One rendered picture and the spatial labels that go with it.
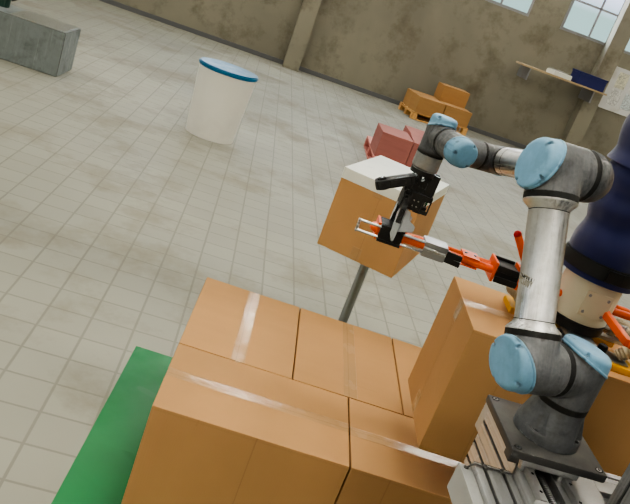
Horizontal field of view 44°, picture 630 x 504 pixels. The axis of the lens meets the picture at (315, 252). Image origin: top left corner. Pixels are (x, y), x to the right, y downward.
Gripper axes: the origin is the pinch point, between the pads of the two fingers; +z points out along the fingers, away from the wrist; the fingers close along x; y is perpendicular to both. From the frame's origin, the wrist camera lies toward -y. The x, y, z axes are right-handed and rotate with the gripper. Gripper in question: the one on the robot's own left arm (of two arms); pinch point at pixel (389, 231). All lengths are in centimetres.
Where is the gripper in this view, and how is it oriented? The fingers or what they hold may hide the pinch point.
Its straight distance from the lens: 220.0
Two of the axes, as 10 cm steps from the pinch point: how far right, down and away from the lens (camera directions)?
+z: -3.4, 8.8, 3.3
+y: 9.4, 3.3, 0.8
